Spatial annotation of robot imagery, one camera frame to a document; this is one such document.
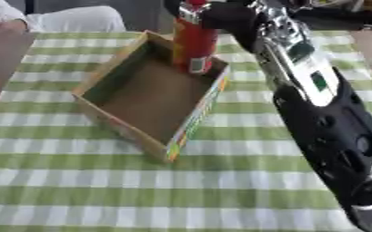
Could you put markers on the person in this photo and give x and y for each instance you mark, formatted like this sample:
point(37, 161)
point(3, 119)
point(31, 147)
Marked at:
point(46, 18)

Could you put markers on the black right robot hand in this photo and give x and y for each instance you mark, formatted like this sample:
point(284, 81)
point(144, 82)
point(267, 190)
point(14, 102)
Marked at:
point(231, 16)

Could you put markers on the red bottle with silver cap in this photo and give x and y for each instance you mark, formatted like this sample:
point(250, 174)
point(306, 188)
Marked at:
point(193, 42)

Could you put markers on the silver and black right robot arm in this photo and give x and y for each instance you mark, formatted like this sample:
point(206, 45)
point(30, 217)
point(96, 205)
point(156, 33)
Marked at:
point(321, 120)

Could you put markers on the open tan cardboard box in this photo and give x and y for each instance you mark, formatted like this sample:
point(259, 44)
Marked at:
point(152, 93)

